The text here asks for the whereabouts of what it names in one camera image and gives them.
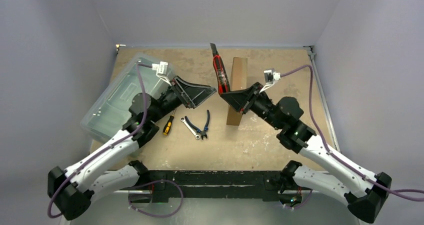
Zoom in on purple cable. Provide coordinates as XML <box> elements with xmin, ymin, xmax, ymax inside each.
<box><xmin>279</xmin><ymin>64</ymin><xmax>424</xmax><ymax>211</ymax></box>
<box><xmin>47</xmin><ymin>63</ymin><xmax>184</xmax><ymax>219</ymax></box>

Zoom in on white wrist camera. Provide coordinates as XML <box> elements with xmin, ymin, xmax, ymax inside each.
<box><xmin>152</xmin><ymin>61</ymin><xmax>171</xmax><ymax>86</ymax></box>
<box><xmin>260</xmin><ymin>68</ymin><xmax>281</xmax><ymax>93</ymax></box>

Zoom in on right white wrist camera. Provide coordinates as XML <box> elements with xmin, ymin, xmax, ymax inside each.
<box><xmin>260</xmin><ymin>68</ymin><xmax>281</xmax><ymax>93</ymax></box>

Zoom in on silver wrench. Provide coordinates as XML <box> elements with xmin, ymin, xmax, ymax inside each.
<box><xmin>180</xmin><ymin>117</ymin><xmax>201</xmax><ymax>140</ymax></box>

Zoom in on aluminium frame rail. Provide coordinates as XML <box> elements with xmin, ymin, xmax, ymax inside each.
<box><xmin>59</xmin><ymin>169</ymin><xmax>370</xmax><ymax>225</ymax></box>

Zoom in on yellow black screwdriver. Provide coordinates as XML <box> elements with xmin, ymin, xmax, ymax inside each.
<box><xmin>162</xmin><ymin>109</ymin><xmax>176</xmax><ymax>136</ymax></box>

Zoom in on clear plastic storage bin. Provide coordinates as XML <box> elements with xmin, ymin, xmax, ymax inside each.
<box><xmin>80</xmin><ymin>52</ymin><xmax>162</xmax><ymax>143</ymax></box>

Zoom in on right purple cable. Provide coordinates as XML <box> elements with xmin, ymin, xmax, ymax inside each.
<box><xmin>279</xmin><ymin>64</ymin><xmax>424</xmax><ymax>211</ymax></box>

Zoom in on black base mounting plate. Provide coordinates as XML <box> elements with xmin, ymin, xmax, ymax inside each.
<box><xmin>116</xmin><ymin>170</ymin><xmax>314</xmax><ymax>205</ymax></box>

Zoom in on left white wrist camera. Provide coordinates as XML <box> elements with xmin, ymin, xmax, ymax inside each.
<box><xmin>152</xmin><ymin>61</ymin><xmax>171</xmax><ymax>86</ymax></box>

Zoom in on brown cardboard express box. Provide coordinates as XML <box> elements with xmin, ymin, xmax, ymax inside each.
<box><xmin>226</xmin><ymin>57</ymin><xmax>248</xmax><ymax>126</ymax></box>

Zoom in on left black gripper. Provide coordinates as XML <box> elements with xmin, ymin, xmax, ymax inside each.
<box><xmin>150</xmin><ymin>75</ymin><xmax>215</xmax><ymax>123</ymax></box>

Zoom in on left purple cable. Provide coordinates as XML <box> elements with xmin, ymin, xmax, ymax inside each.
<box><xmin>47</xmin><ymin>63</ymin><xmax>184</xmax><ymax>219</ymax></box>

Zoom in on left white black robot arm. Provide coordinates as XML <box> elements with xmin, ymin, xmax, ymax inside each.
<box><xmin>47</xmin><ymin>76</ymin><xmax>217</xmax><ymax>221</ymax></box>

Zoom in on blue handled pliers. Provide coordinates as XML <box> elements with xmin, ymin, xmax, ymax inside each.
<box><xmin>184</xmin><ymin>109</ymin><xmax>211</xmax><ymax>141</ymax></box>

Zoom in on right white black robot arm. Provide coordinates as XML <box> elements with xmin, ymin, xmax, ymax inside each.
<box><xmin>220</xmin><ymin>82</ymin><xmax>392</xmax><ymax>224</ymax></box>

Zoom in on red utility knife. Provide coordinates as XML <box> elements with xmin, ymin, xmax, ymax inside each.
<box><xmin>210</xmin><ymin>43</ymin><xmax>231</xmax><ymax>95</ymax></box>

